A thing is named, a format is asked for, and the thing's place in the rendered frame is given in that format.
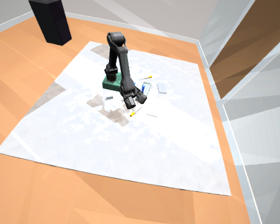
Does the keyboard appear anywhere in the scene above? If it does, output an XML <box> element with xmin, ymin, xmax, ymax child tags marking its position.
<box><xmin>140</xmin><ymin>81</ymin><xmax>152</xmax><ymax>96</ymax></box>

